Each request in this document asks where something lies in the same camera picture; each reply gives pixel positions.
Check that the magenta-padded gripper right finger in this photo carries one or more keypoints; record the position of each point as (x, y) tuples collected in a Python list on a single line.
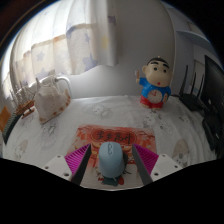
[(146, 158)]

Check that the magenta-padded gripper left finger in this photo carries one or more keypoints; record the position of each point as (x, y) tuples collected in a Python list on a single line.
[(77, 158)]

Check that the light blue computer mouse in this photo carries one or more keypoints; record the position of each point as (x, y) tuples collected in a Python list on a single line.
[(111, 160)]

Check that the red printed mouse pad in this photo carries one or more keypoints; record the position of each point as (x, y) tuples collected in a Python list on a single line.
[(113, 134)]

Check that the white printed tablecloth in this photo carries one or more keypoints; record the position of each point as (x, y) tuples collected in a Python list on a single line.
[(110, 111)]

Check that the large white conch shell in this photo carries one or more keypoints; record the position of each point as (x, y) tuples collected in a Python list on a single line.
[(50, 101)]

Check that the black router with antennas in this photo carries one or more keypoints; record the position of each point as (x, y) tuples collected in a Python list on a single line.
[(193, 101)]

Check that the cartoon boy figure clock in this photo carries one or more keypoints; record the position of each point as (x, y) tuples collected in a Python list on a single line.
[(156, 85)]

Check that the black monitor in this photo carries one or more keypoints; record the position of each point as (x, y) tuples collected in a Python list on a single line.
[(213, 86)]

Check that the white star-print curtain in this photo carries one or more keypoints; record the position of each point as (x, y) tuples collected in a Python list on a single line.
[(60, 40)]

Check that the white wall shelf unit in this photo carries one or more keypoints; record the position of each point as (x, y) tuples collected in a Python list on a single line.
[(196, 36)]

